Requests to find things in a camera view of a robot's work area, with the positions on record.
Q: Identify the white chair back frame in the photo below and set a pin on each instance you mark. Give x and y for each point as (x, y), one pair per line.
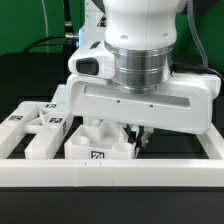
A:
(48, 122)

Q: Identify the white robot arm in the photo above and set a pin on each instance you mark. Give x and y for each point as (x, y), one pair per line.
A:
(126, 77)

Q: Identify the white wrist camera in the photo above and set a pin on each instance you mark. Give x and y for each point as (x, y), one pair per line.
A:
(93, 60)

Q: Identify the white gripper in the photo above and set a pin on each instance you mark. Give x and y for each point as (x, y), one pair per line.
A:
(183, 104)

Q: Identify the white chair seat part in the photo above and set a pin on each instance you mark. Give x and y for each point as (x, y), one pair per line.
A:
(108, 140)

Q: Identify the white U-shaped fence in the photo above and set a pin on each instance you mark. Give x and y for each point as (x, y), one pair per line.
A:
(143, 172)

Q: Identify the white fiducial marker plate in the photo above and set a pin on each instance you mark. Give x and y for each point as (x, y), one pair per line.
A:
(60, 95)

